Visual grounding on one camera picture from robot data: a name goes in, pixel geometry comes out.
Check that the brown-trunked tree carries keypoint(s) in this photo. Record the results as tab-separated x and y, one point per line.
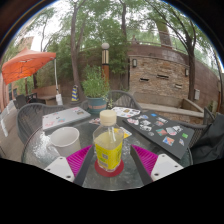
75	66

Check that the yellow card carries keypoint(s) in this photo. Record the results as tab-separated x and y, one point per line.
127	133

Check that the black backpack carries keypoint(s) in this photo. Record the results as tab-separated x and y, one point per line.
210	140

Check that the wooden bench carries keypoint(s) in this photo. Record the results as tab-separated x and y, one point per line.
46	93

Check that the grey wicker chair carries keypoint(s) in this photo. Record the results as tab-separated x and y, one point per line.
200	128
30	118
123	99

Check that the white sticker sheet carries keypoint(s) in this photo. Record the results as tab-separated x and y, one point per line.
126	112

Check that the globe-topped lamp post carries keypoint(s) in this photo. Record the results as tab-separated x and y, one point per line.
105	65

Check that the blue yellow striped cone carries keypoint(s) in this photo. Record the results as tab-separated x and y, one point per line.
75	94

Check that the white ceramic mug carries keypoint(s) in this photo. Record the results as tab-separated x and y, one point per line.
65	141

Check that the green potted plant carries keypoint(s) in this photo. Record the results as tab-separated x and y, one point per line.
95	85

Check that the silver laptop with stickers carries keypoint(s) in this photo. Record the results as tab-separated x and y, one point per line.
65	117

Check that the black wall lamp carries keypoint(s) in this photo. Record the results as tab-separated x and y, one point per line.
186	72
134	63

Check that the dark-trunked tree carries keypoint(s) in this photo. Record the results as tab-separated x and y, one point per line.
191	76

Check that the flat round red coaster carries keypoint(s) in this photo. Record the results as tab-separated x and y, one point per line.
108	174

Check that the dark wicker chair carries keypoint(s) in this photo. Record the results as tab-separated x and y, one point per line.
25	100

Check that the orange canopy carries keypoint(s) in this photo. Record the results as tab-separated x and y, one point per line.
26	65

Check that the black laptop with stickers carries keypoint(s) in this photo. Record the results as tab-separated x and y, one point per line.
160	131

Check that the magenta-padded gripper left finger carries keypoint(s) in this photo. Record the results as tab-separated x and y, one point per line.
78	161

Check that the yellow-labelled clear drink bottle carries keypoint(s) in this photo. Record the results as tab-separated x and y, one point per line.
108	153

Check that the grey wall box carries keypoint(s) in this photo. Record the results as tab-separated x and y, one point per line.
197	94

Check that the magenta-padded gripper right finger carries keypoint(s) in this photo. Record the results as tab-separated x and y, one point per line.
146	160

